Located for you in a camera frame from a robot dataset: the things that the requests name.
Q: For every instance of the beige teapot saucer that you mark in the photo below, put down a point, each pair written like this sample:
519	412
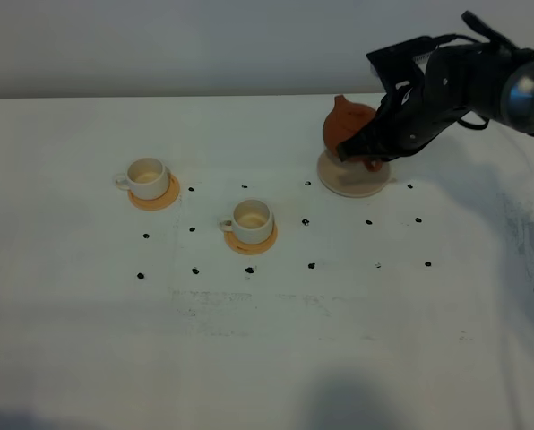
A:
351	179

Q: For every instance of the orange coaster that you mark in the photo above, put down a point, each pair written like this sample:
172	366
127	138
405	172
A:
161	202
249	249

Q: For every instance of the far orange coaster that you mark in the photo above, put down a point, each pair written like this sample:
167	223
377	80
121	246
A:
161	202

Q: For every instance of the far white teacup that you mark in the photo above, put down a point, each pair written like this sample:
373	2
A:
146	178

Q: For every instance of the near white teacup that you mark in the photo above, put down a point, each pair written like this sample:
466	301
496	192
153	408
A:
251	222

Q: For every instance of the white teacup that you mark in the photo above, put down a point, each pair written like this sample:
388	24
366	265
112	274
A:
146	178
251	222

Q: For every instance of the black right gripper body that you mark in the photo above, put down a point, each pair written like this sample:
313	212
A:
412	113

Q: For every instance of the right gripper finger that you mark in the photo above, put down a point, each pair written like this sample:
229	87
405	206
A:
363	140

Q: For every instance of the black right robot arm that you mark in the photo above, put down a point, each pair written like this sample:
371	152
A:
491	80

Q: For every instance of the brown clay teapot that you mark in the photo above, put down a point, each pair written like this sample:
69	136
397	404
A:
332	133

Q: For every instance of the near orange coaster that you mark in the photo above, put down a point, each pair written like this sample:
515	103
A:
249	249

